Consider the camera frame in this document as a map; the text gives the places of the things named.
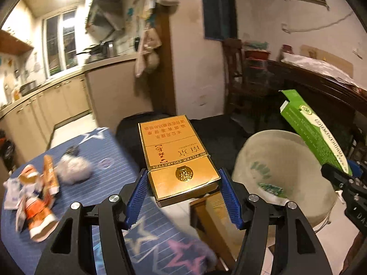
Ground green carton box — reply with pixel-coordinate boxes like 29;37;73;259
280;89;352;176

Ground orange snack box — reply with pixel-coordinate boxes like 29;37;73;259
43;155;60;195

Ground clear plastic bag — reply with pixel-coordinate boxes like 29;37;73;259
56;154;92;185

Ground squashed orange paper cup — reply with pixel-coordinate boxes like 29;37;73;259
17;165;40;185

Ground black tissue packet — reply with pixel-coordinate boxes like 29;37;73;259
65;145;80;157

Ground gold cigarette box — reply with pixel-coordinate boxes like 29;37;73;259
138;115;220;207

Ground kitchen window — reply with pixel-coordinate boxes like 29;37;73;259
42;8;78;78

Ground white plastic bucket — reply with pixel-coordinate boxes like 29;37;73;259
232;130;337;227

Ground small wooden stool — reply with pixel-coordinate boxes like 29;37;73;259
190;192;245;271

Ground white plastic pouch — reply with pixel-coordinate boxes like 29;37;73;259
3;178;24;210

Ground black garbage bag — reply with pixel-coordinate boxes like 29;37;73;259
0;129;15;171

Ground dark wooden dining table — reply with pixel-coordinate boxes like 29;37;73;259
266;58;367;155

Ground dark wooden chair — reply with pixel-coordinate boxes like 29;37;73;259
222;38;268;114

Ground beige lower cabinets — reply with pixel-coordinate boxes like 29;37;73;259
1;55;152;165

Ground silver rice cooker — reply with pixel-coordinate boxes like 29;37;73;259
19;81;37;96

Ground black frying pan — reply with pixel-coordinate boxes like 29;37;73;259
77;42;107;58

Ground hanging cloth bags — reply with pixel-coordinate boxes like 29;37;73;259
134;27;162;78

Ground steel kettle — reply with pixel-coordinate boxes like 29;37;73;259
103;40;118;58

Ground range hood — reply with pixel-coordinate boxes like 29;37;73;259
85;1;124;39

